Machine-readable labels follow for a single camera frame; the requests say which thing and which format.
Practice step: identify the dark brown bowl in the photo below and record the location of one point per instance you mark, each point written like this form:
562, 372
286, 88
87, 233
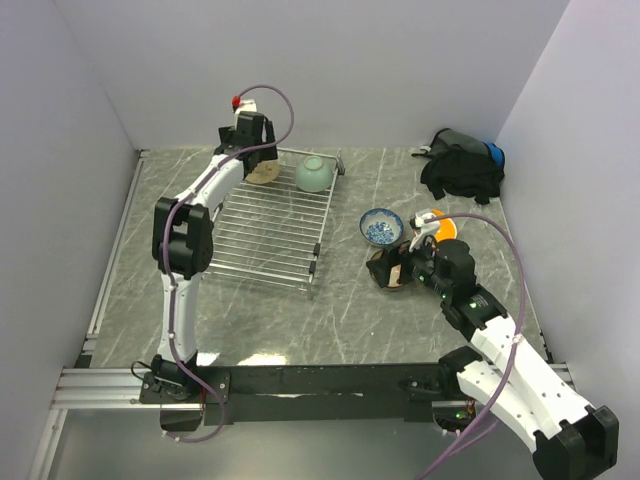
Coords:
388, 270

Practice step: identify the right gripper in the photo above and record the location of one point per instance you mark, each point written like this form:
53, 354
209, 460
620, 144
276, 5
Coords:
380, 267

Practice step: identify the black base bar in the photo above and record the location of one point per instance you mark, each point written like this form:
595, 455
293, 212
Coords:
239, 394

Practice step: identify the metal wire dish rack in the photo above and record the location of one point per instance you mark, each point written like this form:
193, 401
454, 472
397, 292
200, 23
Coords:
273, 233

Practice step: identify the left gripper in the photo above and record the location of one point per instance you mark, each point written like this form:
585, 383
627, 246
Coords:
268, 133

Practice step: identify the tan bowl with floral band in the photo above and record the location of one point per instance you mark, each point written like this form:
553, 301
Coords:
399, 276

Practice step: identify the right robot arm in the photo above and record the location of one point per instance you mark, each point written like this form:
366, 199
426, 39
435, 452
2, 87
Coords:
567, 436

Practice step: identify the black cloth bundle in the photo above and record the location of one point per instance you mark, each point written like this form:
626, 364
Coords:
461, 165

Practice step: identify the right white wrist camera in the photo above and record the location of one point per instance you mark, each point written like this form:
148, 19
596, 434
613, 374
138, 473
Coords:
424, 223

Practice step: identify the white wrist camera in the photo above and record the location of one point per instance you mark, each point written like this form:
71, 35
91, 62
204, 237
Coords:
240, 105
424, 223

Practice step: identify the beige bowl with brown marks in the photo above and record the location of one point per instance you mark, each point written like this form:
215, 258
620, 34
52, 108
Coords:
264, 173

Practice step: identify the white and blue floral bowl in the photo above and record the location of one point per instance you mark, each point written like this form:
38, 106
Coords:
381, 227

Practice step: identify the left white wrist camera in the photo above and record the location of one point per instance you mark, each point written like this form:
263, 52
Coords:
240, 105

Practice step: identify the pale green celadon bowl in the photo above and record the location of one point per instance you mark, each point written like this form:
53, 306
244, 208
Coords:
313, 174

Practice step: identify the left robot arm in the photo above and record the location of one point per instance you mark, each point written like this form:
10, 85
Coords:
182, 242

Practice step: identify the yellow bowl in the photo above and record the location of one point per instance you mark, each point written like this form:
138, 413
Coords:
447, 230

